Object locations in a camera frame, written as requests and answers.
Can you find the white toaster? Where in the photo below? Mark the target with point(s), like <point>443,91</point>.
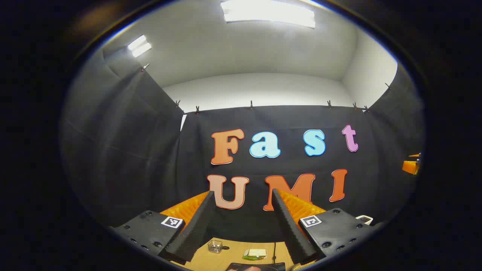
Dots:
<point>364,218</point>

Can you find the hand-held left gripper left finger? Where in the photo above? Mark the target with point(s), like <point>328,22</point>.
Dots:
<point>196,229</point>

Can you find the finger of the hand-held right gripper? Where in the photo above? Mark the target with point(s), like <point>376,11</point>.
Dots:
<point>410,165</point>

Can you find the sandwich with lettuce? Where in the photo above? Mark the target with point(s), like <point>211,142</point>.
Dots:
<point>256,253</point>

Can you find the black induction cooktop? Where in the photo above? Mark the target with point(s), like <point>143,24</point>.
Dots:
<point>263,267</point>

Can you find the ceiling light panel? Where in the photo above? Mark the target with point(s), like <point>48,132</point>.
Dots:
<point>139,46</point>
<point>269,13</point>

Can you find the black backdrop cloth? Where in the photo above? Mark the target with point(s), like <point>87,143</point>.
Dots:
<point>131,150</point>

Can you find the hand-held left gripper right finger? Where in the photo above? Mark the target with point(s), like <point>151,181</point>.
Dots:
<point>290,229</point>

